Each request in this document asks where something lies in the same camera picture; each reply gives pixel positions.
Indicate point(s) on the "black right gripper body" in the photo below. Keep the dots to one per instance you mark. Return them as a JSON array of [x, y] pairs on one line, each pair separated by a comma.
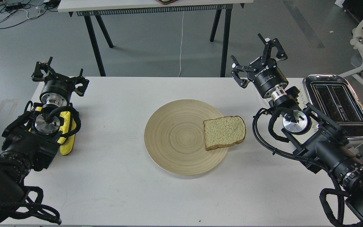
[[266, 76]]

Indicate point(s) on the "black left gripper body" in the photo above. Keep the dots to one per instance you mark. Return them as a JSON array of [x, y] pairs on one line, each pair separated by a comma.
[[56, 91]]

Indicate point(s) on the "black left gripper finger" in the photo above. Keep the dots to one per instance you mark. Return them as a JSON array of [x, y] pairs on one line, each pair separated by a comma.
[[79, 84], [43, 72]]

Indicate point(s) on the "slice of bread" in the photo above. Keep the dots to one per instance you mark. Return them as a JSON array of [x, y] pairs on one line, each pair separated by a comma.
[[224, 132]]

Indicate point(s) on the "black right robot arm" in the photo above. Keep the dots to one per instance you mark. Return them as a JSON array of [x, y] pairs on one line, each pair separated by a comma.
[[320, 142]]

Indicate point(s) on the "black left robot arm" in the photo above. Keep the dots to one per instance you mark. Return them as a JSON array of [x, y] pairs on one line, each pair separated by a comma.
[[33, 140]]

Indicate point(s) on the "white chrome toaster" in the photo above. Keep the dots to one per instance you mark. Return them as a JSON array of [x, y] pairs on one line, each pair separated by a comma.
[[335, 97]]

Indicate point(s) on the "yellow cloth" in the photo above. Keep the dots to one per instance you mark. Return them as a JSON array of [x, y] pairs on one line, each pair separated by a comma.
[[63, 122]]

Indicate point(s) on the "white background table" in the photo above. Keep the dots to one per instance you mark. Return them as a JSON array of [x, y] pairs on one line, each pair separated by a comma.
[[98, 8]]

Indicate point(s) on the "round wooden plate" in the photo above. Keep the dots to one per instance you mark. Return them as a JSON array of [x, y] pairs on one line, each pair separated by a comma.
[[174, 137]]

